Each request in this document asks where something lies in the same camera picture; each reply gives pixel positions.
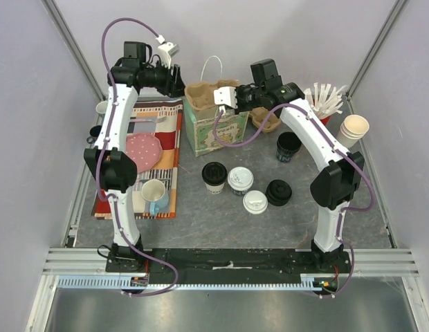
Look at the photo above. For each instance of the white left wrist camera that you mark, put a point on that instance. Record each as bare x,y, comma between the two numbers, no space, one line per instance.
166,50

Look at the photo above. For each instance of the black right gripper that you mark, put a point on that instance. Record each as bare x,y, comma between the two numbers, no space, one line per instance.
240,98

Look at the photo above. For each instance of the white plastic cup lid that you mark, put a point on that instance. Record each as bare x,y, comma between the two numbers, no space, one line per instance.
240,178

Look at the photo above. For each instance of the black plastic cup lid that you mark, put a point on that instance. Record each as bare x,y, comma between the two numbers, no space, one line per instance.
214,173

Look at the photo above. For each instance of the black paper cup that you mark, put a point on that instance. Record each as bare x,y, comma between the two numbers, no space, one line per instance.
240,191
288,144

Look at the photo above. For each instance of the colourful patterned placemat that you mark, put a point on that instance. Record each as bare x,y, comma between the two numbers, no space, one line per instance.
166,169

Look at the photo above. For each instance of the brown pulp carrier stack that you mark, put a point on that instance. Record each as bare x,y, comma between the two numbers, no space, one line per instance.
258,116

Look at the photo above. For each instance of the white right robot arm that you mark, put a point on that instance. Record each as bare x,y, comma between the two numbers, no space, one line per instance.
339,169

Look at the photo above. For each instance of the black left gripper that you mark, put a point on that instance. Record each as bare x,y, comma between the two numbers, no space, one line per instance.
173,86

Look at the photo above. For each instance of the grey ceramic mug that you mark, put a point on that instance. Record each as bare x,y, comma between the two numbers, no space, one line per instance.
101,107

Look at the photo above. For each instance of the dark blue ceramic mug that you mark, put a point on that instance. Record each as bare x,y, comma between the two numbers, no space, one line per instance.
94,133

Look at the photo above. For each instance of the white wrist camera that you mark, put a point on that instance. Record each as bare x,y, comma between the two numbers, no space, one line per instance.
166,50
225,97

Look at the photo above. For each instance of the brown pulp cup carrier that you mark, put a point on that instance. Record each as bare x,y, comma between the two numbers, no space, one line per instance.
200,95

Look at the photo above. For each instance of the white wrapped straws bundle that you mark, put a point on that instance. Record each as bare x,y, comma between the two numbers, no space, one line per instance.
324,99

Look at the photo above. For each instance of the light blue ceramic mug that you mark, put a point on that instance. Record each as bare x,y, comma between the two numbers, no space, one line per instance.
155,194

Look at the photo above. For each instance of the white slotted cable duct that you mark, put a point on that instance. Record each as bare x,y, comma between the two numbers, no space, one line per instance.
121,283

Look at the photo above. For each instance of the white lid stack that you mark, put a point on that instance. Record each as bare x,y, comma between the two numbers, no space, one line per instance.
255,202

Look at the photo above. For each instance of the aluminium frame post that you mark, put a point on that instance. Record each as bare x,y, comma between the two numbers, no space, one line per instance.
64,30
376,46

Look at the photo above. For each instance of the red ribbed paper cup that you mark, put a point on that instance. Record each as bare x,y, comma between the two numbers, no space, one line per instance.
325,120

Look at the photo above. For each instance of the green patterned paper bag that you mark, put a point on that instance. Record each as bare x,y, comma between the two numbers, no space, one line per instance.
201,129

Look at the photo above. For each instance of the aluminium frame post left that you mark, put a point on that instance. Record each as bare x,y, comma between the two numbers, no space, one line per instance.
64,30

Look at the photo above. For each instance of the aluminium frame post right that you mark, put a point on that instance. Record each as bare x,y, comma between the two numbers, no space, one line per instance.
376,46

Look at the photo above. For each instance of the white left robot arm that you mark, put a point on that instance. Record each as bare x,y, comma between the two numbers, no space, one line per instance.
114,172

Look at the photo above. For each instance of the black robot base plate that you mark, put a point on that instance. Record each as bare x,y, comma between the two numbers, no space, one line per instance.
228,265

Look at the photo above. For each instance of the black plastic lid stack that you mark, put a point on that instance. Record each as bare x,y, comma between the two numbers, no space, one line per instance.
278,192

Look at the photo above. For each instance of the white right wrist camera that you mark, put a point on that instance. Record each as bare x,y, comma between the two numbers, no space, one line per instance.
225,97

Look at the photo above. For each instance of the pink dotted plate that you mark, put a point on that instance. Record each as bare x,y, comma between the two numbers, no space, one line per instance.
144,149

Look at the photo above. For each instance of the white paper cup stack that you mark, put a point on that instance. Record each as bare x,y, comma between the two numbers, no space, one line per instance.
352,129

